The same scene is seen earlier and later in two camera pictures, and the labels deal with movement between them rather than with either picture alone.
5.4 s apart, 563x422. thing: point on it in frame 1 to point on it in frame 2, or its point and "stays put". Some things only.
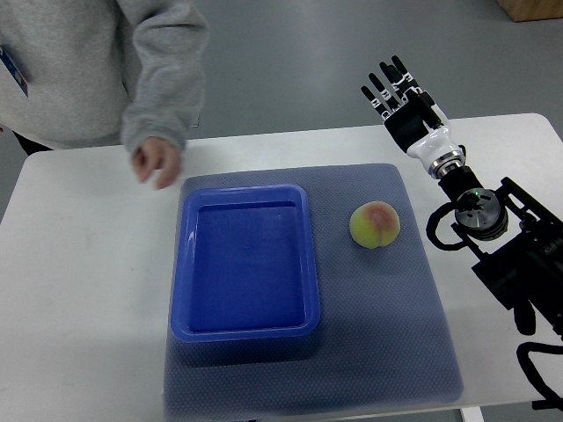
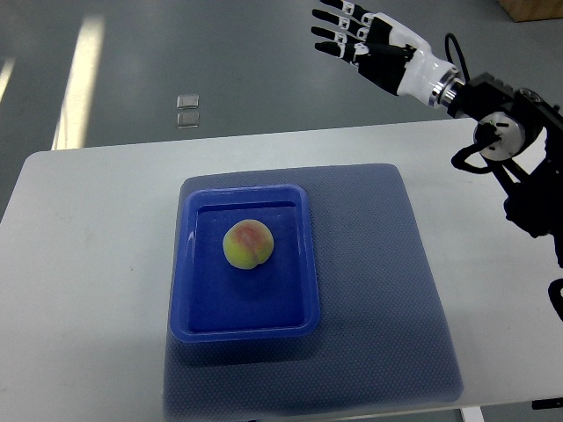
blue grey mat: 383,340 stays put
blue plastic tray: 244,265 stays put
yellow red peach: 375,224 to 247,243
